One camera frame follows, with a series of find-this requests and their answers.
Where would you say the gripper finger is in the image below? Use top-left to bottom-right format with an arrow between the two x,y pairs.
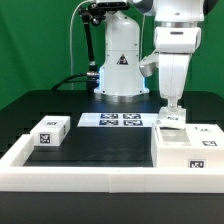
167,97 -> 178,112

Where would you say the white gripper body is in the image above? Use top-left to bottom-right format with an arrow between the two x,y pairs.
154,27 -> 201,100

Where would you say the white cabinet door panel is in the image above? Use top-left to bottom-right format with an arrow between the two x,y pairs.
156,106 -> 186,129

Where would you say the white cabinet body box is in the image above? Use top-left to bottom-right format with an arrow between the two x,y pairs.
151,124 -> 224,168

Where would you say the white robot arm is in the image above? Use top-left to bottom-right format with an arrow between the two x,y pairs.
94,0 -> 218,111

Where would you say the small white cabinet top block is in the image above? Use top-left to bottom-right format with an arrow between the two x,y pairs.
30,116 -> 70,146

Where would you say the white marker sheet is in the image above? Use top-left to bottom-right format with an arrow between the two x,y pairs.
78,113 -> 157,128

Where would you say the black cables bundle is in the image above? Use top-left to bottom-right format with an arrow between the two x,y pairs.
50,70 -> 101,92

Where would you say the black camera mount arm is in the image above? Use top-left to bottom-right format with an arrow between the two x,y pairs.
78,3 -> 112,72

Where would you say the white cable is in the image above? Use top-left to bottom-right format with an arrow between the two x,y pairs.
68,0 -> 98,91

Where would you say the white U-shaped border frame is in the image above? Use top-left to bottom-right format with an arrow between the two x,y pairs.
0,134 -> 224,193

